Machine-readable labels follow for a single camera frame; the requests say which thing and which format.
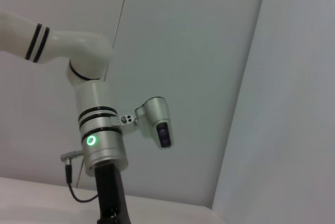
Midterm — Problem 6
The left gripper cable with plug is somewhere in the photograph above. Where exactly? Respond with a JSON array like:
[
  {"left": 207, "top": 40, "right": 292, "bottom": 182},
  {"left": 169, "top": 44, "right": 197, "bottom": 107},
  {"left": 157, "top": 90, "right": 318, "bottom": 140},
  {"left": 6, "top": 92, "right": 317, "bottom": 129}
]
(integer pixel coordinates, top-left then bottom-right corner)
[{"left": 60, "top": 150, "right": 99, "bottom": 204}]

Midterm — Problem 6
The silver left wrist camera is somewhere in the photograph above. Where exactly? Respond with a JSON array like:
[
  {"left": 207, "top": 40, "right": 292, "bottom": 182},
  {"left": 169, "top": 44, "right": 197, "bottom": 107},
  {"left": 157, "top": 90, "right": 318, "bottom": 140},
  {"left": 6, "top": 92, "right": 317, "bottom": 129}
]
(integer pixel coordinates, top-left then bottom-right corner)
[{"left": 117, "top": 97, "right": 175, "bottom": 150}]

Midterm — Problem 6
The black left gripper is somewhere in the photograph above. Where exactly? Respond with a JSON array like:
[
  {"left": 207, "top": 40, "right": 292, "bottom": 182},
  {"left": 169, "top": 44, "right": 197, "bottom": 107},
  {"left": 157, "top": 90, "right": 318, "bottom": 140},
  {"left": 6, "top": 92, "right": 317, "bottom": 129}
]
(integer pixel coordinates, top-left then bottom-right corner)
[{"left": 94, "top": 162, "right": 132, "bottom": 224}]

